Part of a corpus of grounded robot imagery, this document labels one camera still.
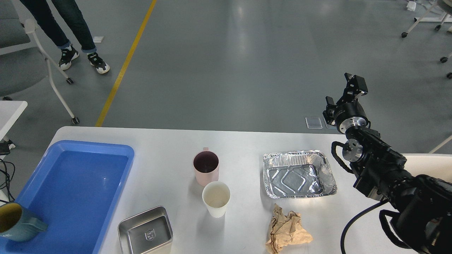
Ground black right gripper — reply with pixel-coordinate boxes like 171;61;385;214
322;73;370;133

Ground small stainless steel tray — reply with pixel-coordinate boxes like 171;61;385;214
118;206;174;254

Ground aluminium foil tray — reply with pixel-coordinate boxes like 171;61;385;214
263;150;338;199

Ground white wheeled chair base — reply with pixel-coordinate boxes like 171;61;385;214
386;0;451;80

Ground black cable bundle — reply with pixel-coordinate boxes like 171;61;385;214
0;141;15;202

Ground clear floor plate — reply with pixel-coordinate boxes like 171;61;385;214
323;117;337;129
305;117;323;129

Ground blue plastic tray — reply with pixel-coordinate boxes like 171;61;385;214
1;140;135;254

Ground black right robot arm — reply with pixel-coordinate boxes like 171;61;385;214
323;73;452;254

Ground white paper cup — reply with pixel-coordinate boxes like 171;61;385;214
202;181;231;218

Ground crumpled brown paper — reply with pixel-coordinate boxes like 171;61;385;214
265;204;314;254

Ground teal ceramic mug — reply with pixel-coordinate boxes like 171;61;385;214
0;202;48;242

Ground grey office chair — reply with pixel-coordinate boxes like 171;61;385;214
0;0;80;125

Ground white side table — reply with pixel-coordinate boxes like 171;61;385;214
0;100;28;139

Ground pink ribbed mug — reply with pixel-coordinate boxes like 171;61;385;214
192;147;219;187

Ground person in dark clothes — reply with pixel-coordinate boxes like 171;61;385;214
19;0;110;74

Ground white plastic bin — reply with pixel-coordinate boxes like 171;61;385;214
404;154;452;182

